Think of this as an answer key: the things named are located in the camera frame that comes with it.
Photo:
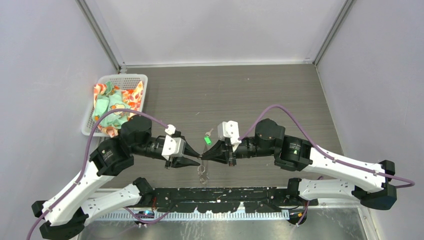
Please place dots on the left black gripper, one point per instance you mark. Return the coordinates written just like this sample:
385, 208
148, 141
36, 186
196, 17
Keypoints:
178, 161

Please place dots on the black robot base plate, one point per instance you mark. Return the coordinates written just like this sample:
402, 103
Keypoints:
221, 200

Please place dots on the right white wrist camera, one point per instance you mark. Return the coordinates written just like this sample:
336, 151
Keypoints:
229, 130

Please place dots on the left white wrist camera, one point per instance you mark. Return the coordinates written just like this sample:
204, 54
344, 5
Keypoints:
174, 144

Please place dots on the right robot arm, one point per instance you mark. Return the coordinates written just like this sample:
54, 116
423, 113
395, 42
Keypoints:
367, 183

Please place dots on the silver key with green tag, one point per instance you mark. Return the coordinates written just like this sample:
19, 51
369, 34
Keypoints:
209, 133

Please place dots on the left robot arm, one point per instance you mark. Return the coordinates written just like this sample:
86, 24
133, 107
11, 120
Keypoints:
66, 214

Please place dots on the colourful patterned cloth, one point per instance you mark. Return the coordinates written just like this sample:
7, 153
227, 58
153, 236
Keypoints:
108, 96

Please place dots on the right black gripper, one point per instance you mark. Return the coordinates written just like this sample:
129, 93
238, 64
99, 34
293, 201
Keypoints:
221, 151

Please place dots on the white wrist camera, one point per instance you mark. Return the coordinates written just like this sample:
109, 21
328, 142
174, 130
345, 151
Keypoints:
229, 130
174, 144

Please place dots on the green key tag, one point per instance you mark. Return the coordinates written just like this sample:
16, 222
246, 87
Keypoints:
207, 140

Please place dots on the aluminium frame rail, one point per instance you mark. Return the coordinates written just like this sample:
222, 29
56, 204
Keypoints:
132, 194

